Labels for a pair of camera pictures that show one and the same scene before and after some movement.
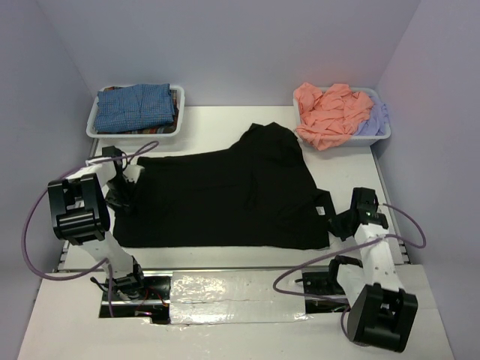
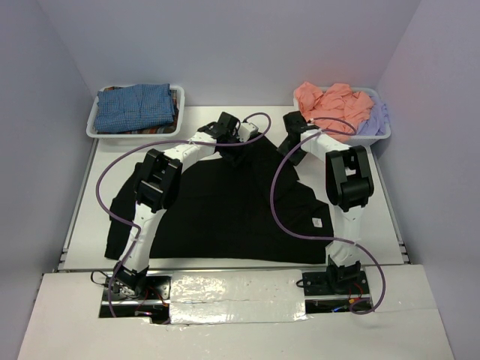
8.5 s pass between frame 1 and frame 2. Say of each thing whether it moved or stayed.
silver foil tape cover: stayed
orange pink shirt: stayed
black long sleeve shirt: moved
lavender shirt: stayed
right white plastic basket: stayed
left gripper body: moved
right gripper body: moved
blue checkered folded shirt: stayed
